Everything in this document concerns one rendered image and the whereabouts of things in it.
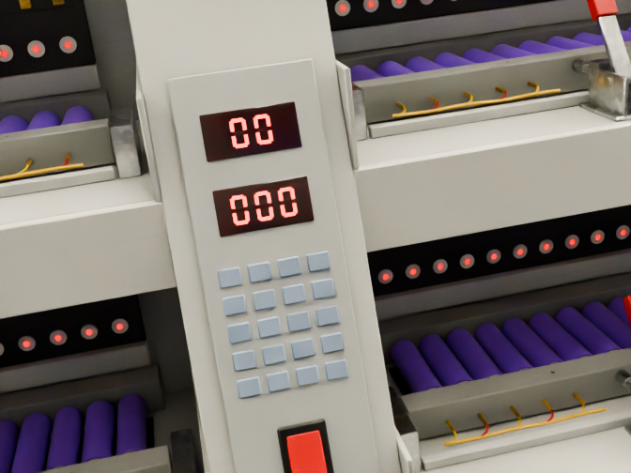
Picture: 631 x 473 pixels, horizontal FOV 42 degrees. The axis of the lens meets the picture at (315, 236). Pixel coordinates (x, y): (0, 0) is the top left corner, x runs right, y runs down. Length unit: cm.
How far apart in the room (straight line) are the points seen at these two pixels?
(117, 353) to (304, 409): 20
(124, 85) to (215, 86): 21
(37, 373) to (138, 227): 21
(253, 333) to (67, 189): 13
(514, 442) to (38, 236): 29
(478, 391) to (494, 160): 15
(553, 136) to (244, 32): 17
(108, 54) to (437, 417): 33
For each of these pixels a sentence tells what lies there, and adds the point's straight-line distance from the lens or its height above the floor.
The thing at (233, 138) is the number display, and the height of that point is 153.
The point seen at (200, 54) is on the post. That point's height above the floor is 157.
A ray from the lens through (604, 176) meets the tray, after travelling 46.
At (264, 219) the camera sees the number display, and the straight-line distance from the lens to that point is 39.
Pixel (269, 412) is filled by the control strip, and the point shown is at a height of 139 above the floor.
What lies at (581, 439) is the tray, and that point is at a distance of 51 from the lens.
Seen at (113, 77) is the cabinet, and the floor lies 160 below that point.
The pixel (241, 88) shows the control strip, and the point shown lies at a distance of 39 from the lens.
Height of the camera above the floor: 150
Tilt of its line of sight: 4 degrees down
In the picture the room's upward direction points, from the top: 9 degrees counter-clockwise
